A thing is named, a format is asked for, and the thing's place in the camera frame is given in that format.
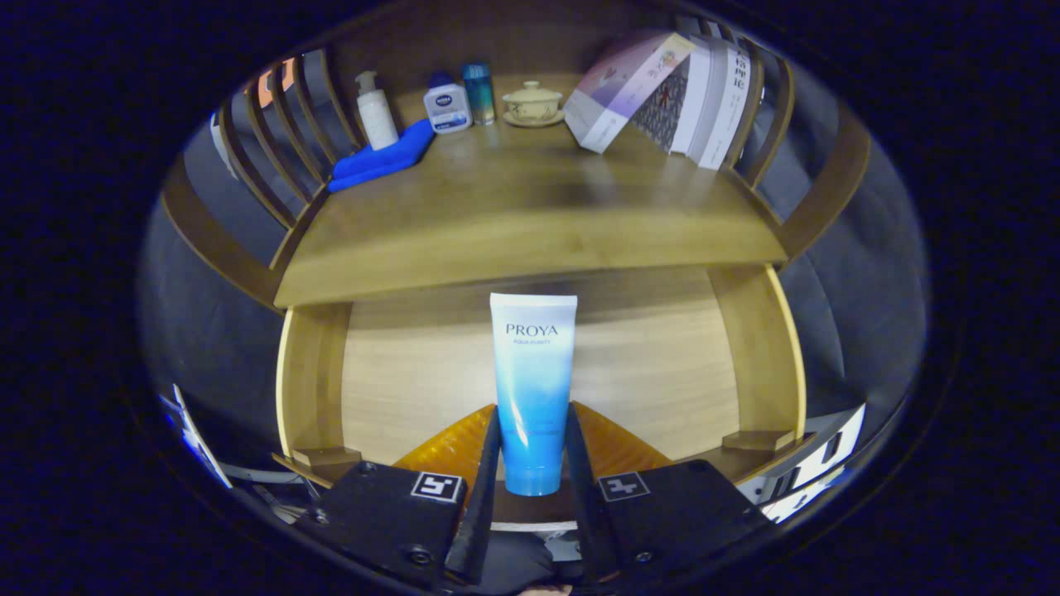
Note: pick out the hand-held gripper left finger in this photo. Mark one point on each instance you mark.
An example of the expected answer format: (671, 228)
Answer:
(484, 488)

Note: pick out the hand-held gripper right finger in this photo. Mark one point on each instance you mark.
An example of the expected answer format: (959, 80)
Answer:
(584, 497)

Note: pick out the blue white cosmetic tube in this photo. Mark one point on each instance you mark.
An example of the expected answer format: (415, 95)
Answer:
(534, 372)

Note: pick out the wooden drawer with black knob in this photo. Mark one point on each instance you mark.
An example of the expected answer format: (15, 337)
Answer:
(414, 372)

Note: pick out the wooden countertop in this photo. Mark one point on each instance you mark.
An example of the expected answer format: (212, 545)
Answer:
(513, 207)

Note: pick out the wooden cabinet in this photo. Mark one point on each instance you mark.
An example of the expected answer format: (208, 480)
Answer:
(828, 194)

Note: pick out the blue folded cloth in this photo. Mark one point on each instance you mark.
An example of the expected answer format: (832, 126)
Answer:
(381, 159)

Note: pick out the white lotion bottle blue cap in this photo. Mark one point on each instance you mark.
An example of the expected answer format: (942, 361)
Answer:
(447, 108)

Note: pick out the white spray bottle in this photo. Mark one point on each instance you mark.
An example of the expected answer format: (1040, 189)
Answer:
(377, 116)

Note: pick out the beige lidded teacup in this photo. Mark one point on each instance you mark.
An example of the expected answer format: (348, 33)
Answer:
(532, 103)

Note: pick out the teal bottle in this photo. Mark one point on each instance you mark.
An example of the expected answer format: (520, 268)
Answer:
(479, 95)

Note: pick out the dark patterned book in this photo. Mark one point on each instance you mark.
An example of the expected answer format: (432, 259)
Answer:
(665, 112)

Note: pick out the purple white book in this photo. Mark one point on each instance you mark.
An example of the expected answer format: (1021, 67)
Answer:
(621, 87)

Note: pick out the plain white book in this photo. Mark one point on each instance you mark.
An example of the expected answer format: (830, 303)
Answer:
(696, 99)

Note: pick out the white book with black lettering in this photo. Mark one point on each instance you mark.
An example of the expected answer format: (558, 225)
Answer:
(729, 108)

